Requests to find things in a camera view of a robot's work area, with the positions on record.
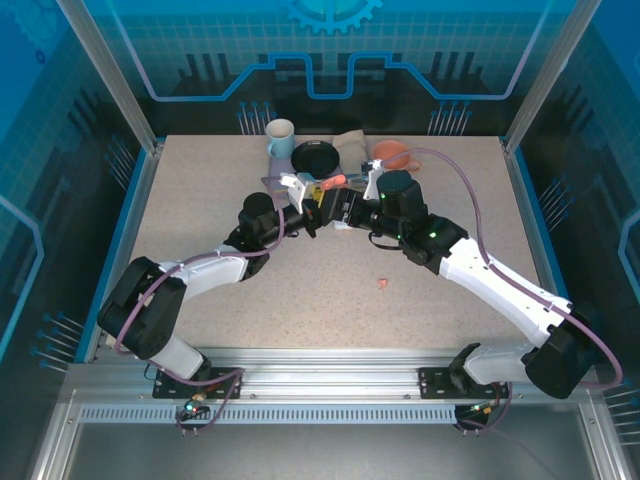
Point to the pink earbud charging case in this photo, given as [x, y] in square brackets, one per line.
[334, 184]

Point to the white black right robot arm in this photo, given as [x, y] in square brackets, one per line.
[500, 290]

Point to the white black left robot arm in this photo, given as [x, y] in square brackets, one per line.
[215, 272]

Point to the lavender plastic tray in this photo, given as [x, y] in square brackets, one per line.
[275, 182]

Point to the black round plate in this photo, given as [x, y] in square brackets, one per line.
[315, 157]

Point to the salmon pink cup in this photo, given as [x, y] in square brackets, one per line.
[392, 150]

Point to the beige folded cloth napkin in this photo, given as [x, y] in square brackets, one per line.
[350, 150]

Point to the light blue mug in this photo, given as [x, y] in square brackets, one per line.
[281, 145]

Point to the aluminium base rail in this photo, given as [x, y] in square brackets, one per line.
[325, 370]

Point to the aluminium frame post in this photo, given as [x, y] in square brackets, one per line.
[116, 75]
[542, 75]

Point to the aluminium side frame rail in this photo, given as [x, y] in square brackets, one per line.
[602, 450]
[55, 450]

